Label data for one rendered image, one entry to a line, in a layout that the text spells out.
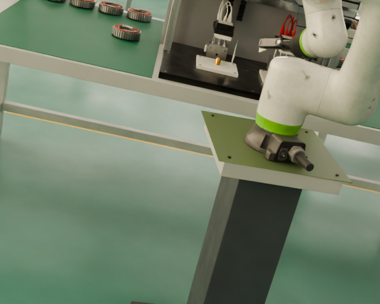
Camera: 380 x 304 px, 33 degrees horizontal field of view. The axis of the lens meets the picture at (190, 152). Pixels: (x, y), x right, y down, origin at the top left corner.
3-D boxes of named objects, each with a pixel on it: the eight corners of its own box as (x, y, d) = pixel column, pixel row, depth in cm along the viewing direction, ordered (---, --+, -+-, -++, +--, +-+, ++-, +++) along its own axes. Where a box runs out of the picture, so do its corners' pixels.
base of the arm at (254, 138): (327, 179, 164) (334, 158, 162) (275, 176, 158) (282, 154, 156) (283, 137, 186) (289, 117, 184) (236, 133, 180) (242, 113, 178)
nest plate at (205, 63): (237, 78, 227) (238, 74, 227) (196, 68, 226) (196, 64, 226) (235, 66, 241) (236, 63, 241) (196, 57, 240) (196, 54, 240)
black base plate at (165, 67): (343, 119, 218) (345, 113, 217) (157, 78, 213) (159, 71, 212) (319, 80, 261) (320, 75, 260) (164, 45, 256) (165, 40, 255)
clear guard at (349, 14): (365, 42, 214) (371, 25, 212) (296, 26, 212) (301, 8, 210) (344, 23, 244) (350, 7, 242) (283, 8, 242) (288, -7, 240)
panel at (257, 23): (323, 76, 260) (346, 2, 249) (163, 39, 255) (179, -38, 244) (323, 75, 261) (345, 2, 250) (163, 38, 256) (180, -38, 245)
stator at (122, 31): (139, 43, 248) (140, 34, 247) (110, 37, 247) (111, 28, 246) (140, 37, 259) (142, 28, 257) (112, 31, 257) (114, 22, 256)
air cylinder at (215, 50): (225, 61, 245) (228, 47, 243) (205, 57, 245) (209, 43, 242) (224, 58, 250) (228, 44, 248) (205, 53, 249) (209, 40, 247)
